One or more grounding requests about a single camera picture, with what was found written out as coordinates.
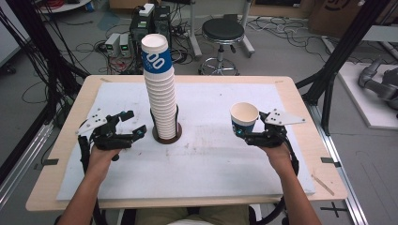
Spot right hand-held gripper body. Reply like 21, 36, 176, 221
242, 108, 307, 149

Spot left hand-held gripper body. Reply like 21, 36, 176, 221
76, 108, 135, 151

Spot stack of white paper cups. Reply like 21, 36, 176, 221
140, 33, 177, 141

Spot white round table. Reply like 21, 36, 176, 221
37, 0, 95, 14

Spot aluminium rail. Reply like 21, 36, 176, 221
308, 102, 370, 225
0, 121, 54, 207

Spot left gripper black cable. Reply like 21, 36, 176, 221
77, 134, 95, 176

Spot cardboard box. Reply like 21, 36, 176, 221
308, 0, 370, 38

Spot black metal frame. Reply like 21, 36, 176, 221
295, 0, 390, 135

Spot person's left hand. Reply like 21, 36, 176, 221
88, 146, 121, 176

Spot person's olive trousers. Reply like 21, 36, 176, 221
134, 204, 252, 225

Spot grey power supply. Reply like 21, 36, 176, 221
104, 32, 121, 58
118, 33, 132, 58

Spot white power strip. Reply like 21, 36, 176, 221
138, 3, 156, 18

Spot black computer tower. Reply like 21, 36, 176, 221
153, 5, 173, 48
130, 12, 156, 48

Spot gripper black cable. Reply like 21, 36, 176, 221
77, 134, 95, 176
259, 140, 300, 225

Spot white floor board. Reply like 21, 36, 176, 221
337, 61, 398, 130

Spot thin wooden stick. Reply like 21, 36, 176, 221
311, 173, 335, 197

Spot white foam mat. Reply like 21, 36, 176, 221
55, 82, 316, 202

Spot bundle of black cables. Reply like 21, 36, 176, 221
0, 0, 90, 104

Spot blue and white paper cup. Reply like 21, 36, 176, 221
229, 101, 260, 136

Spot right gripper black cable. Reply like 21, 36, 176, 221
259, 140, 300, 225

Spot wooden table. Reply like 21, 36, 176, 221
25, 74, 349, 213

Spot black round stool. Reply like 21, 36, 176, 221
199, 17, 246, 77

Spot white metal stand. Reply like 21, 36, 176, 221
187, 0, 256, 59

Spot person's right hand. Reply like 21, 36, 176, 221
261, 143, 294, 173

